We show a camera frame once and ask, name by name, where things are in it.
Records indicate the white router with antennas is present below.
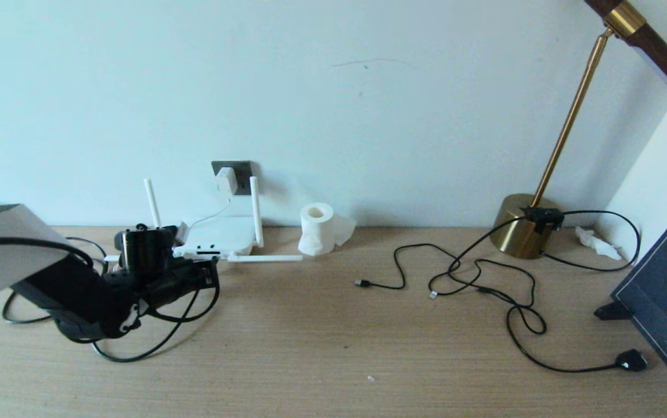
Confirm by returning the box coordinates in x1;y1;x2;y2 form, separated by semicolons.
143;176;304;263

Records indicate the thin white adapter cable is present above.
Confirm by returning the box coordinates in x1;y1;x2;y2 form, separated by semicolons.
181;194;233;256

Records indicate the white power adapter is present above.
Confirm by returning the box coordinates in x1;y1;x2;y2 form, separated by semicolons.
215;167;238;196

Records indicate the white toilet paper roll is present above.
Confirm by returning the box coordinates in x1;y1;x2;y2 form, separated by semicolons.
297;201;357;257

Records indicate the brass desk lamp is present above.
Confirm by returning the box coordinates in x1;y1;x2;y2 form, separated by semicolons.
491;0;667;260

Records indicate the crumpled white tissue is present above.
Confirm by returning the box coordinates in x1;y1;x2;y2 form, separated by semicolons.
576;225;624;260

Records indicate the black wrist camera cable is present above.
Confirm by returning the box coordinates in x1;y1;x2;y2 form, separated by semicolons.
0;237;221;325

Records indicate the grey wall socket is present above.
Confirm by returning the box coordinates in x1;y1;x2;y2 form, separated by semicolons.
211;160;255;196

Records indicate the thin black USB cable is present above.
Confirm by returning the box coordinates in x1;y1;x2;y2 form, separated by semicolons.
355;243;537;309

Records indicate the black looped cable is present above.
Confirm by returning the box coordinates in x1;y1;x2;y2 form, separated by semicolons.
1;236;109;325

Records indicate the black inline cord switch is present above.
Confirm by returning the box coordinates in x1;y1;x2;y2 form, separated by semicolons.
521;206;566;233

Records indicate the black lamp power cable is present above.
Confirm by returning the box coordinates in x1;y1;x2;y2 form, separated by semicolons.
429;209;650;373

